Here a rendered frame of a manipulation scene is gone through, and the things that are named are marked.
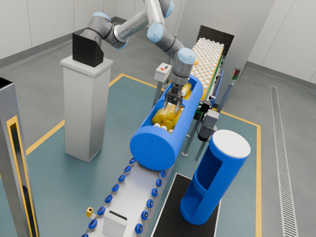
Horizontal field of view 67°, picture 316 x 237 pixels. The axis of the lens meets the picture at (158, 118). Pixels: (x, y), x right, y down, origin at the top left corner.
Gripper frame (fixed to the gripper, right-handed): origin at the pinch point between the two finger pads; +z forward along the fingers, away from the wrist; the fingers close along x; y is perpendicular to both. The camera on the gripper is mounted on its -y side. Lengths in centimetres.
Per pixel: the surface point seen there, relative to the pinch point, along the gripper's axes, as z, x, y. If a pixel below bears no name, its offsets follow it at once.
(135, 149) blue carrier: 22.7, -10.2, 19.1
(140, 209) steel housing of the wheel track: 36, 6, 44
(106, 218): 21, -4, 64
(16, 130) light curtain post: -26, -31, 78
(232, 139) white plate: 25, 46, -30
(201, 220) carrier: 106, 53, -14
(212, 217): 114, 64, -27
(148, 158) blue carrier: 25.3, -1.1, 19.1
